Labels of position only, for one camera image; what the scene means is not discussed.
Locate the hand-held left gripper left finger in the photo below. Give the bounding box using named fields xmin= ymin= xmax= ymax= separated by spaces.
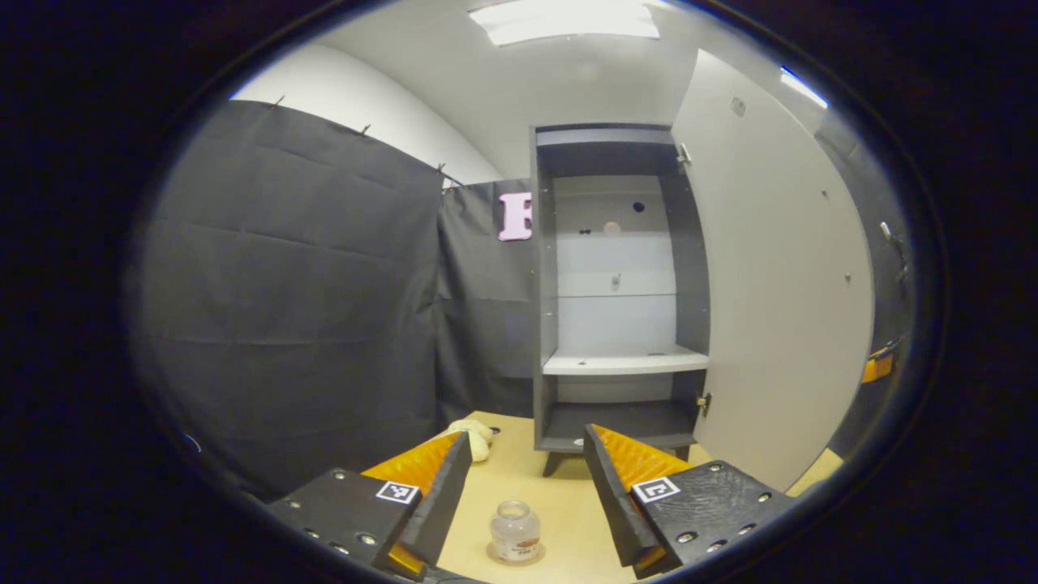
xmin=266 ymin=431 xmax=474 ymax=582

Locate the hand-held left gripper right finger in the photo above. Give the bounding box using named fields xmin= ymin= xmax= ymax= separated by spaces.
xmin=584 ymin=423 xmax=800 ymax=580

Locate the clear plastic bottle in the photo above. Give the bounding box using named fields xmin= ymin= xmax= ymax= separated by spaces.
xmin=490 ymin=500 xmax=542 ymax=562

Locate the round coaster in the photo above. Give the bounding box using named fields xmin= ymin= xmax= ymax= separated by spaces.
xmin=485 ymin=539 xmax=547 ymax=567

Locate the cream plush toy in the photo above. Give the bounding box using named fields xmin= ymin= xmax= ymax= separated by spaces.
xmin=444 ymin=419 xmax=494 ymax=463

